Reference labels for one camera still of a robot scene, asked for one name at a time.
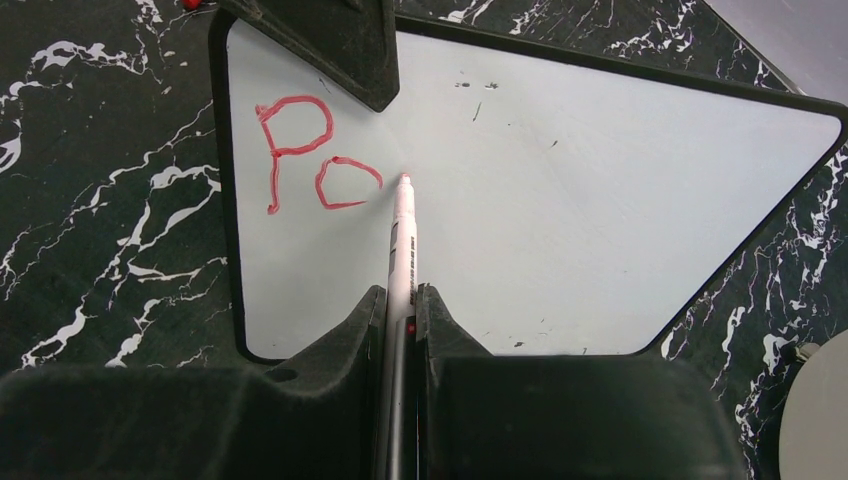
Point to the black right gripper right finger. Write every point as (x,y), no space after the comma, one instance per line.
(562,416)

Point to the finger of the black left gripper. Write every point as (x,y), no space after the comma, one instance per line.
(351,42)

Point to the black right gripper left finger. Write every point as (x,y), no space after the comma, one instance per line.
(310,417)

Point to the white marker pen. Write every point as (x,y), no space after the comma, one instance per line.
(400,329)

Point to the small white whiteboard black frame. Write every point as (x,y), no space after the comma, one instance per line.
(566,202)

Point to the white cylindrical drum red rim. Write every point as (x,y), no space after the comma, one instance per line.
(813,433)

